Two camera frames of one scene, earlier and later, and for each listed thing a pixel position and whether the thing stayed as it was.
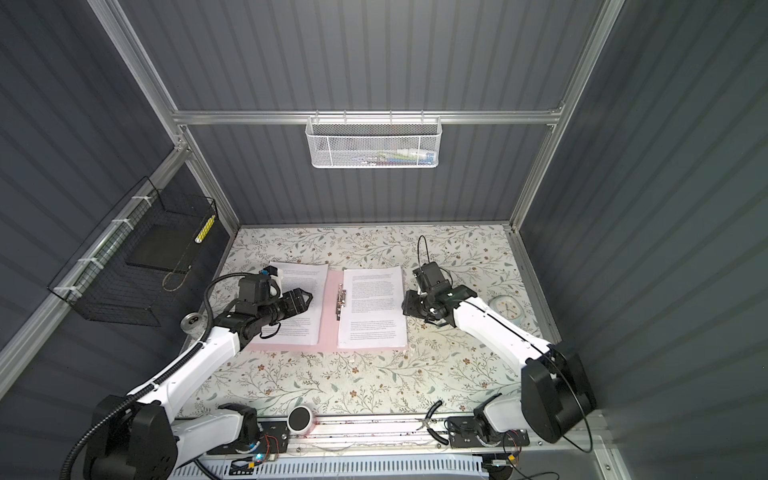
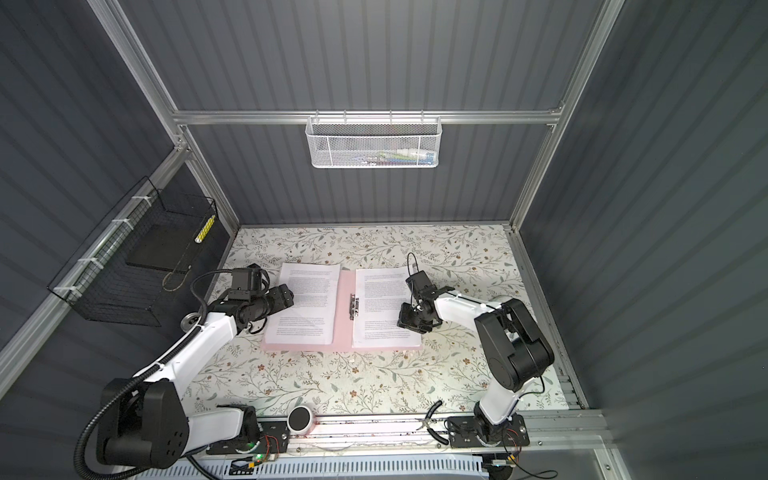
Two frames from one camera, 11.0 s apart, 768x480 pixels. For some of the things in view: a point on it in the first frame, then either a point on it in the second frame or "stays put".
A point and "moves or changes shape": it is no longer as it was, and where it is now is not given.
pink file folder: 327,326 moves or changes shape
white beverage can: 193,322 stays put
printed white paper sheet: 303,328 moves or changes shape
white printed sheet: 374,314 moves or changes shape
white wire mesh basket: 368,142 stays put
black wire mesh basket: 135,262 stays put
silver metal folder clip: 341,301 → 353,307
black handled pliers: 426,421 stays put
